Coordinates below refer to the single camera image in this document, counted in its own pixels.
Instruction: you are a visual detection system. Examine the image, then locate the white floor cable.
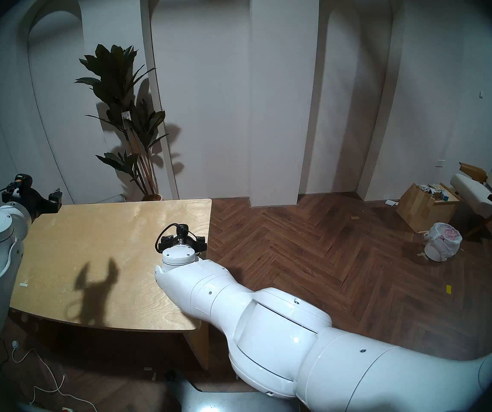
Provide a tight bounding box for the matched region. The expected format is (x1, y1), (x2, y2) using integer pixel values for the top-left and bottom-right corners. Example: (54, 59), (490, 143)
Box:
(12, 349), (98, 412)

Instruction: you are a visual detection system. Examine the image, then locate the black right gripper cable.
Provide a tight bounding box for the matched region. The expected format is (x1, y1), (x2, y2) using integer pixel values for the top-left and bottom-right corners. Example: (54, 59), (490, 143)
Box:
(155, 224), (179, 253)

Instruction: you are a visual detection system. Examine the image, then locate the white bin with plastic bag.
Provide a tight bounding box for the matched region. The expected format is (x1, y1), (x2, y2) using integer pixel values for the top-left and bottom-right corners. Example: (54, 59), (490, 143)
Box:
(423, 222), (463, 262)

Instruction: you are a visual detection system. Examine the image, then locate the mixed trash pile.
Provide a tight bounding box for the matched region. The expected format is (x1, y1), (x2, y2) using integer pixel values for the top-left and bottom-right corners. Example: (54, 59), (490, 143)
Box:
(415, 183), (450, 201)

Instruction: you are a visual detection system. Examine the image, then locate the white cushioned wooden armchair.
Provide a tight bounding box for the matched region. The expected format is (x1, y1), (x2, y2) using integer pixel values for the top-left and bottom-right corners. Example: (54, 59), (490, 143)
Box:
(450, 159), (492, 241)

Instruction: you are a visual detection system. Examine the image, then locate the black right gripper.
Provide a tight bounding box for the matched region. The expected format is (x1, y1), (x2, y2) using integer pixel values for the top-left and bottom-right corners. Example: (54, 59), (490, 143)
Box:
(156, 224), (207, 255)

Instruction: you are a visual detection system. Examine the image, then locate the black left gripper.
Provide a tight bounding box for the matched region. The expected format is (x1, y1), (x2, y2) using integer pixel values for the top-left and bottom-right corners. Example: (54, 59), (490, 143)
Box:
(2, 187), (63, 223)

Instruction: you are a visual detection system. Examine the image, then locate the light wooden table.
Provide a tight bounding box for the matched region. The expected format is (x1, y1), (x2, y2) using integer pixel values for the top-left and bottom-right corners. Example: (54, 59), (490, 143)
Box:
(9, 199), (212, 371)

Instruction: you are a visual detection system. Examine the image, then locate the open cardboard box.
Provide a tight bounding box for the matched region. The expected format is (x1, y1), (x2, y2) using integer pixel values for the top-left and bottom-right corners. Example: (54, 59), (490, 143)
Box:
(396, 183), (461, 234)

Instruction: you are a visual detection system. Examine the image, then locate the tall green leafy plant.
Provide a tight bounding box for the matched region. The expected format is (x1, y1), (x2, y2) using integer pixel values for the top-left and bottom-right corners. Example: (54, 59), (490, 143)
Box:
(74, 44), (169, 200)

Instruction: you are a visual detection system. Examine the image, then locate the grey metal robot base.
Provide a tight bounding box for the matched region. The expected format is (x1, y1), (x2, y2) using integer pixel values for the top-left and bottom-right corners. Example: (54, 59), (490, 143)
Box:
(165, 373), (302, 412)

